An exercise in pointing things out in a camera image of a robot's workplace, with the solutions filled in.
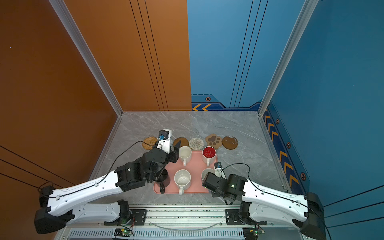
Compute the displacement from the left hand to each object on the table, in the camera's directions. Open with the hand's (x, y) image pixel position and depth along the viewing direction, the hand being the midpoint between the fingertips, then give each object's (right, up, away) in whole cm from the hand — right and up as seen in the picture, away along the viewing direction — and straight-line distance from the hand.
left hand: (176, 140), depth 66 cm
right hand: (+18, -26, +8) cm, 33 cm away
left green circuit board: (-26, -45, +5) cm, 52 cm away
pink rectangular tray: (+8, -18, +24) cm, 31 cm away
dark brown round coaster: (+32, -5, +36) cm, 49 cm away
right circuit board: (+35, -44, +3) cm, 57 cm away
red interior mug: (+17, -12, +27) cm, 34 cm away
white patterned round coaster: (+9, -6, +34) cm, 36 cm away
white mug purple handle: (+14, -19, +14) cm, 27 cm away
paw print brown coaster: (+21, -4, +36) cm, 42 cm away
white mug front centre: (+1, -24, +18) cm, 30 cm away
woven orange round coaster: (-23, -4, +36) cm, 43 cm away
